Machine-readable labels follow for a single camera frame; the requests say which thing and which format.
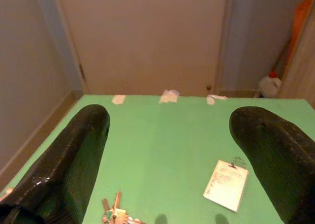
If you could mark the white door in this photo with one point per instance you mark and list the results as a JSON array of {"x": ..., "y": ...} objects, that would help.
[{"x": 147, "y": 41}]

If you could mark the metal door hinge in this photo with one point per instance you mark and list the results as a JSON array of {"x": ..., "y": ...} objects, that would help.
[{"x": 81, "y": 72}]

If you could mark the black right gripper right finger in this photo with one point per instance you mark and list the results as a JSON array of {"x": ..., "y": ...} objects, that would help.
[{"x": 278, "y": 155}]

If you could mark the key bunch with blue tag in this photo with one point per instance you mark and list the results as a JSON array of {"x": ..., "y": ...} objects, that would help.
[{"x": 115, "y": 213}]

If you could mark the white tape piece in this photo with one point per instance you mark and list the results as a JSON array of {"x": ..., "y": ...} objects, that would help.
[
  {"x": 118, "y": 99},
  {"x": 168, "y": 98},
  {"x": 211, "y": 99}
]

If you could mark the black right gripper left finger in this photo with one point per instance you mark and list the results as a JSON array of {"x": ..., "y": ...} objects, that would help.
[{"x": 66, "y": 160}]

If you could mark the white bottle with red cap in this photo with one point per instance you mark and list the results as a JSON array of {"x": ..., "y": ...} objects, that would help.
[{"x": 270, "y": 85}]

